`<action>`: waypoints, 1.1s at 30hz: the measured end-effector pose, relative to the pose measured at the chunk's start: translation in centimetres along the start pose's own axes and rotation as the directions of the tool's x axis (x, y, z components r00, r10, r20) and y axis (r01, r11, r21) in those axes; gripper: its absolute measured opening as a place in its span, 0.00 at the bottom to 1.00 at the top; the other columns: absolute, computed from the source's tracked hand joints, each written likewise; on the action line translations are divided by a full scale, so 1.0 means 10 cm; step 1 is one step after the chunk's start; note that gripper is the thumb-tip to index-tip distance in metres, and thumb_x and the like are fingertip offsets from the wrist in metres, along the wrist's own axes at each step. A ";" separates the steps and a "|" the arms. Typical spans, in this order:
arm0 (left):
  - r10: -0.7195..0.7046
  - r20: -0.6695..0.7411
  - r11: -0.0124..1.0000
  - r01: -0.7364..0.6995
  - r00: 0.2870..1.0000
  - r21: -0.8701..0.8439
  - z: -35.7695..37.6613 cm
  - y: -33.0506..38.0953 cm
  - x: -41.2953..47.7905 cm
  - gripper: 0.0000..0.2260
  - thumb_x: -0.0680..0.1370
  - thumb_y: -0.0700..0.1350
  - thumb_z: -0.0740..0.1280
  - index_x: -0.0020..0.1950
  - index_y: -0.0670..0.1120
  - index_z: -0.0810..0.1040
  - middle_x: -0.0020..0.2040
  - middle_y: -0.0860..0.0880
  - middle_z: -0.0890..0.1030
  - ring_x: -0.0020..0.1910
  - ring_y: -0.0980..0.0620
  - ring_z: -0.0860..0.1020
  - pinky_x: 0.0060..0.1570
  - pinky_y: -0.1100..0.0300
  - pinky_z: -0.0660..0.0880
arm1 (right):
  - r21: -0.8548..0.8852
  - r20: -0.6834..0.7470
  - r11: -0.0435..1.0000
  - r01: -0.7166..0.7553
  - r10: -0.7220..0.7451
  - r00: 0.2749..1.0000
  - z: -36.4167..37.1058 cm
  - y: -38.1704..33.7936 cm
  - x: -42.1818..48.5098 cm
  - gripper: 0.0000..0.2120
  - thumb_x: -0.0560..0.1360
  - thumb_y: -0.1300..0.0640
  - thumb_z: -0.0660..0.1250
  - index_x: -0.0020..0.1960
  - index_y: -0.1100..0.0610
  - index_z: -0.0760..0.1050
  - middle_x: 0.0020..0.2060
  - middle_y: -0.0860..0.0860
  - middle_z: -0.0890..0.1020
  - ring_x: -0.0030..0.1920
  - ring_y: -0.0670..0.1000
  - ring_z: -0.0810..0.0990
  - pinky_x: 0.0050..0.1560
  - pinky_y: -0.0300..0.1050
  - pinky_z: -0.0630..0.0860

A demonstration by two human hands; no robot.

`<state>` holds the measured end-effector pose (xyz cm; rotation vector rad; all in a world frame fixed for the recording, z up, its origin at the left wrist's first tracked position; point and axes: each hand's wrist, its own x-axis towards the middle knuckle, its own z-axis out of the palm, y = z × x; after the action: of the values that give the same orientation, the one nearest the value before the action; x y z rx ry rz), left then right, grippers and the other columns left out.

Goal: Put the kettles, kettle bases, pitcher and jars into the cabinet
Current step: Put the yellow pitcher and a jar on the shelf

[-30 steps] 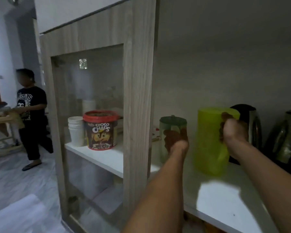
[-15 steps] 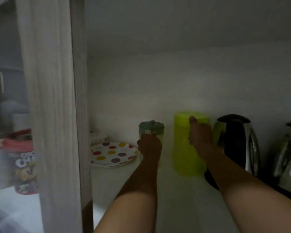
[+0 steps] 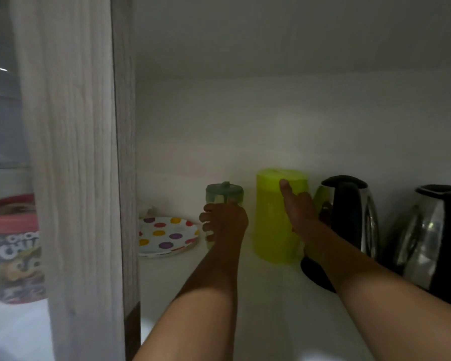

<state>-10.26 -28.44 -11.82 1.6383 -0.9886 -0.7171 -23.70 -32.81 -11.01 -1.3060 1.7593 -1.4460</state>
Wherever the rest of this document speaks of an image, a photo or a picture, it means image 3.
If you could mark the clear pitcher with green lid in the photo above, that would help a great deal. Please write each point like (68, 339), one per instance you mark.
(225, 193)

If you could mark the yellow-green plastic pitcher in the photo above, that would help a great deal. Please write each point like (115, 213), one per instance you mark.
(270, 221)

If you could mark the red lid cereal tub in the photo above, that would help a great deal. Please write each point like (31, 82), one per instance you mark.
(15, 259)

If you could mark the person's left forearm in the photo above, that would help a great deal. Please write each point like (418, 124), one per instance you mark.
(195, 315)

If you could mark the wood frame glass cabinet door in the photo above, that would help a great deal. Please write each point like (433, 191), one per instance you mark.
(79, 146)

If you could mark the person's right hand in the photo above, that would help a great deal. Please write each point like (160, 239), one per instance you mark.
(304, 218)

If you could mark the person's right forearm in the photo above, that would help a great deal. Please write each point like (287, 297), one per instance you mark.
(379, 308)

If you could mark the person's left hand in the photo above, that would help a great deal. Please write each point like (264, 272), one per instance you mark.
(227, 225)

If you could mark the polka dot plates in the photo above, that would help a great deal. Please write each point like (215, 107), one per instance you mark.
(165, 236)

